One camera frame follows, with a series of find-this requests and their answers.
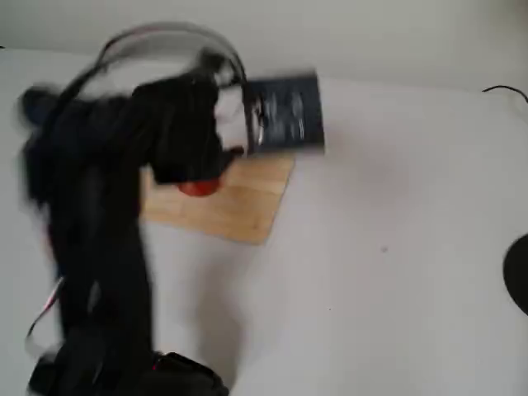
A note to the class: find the red apple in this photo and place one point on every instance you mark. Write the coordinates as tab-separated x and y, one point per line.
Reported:
201	189

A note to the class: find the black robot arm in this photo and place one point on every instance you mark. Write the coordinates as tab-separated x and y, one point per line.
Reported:
99	231

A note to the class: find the wooden cutting board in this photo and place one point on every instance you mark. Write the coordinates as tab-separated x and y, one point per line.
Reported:
247	198

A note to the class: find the black round object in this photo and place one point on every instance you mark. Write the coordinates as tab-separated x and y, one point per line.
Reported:
519	272

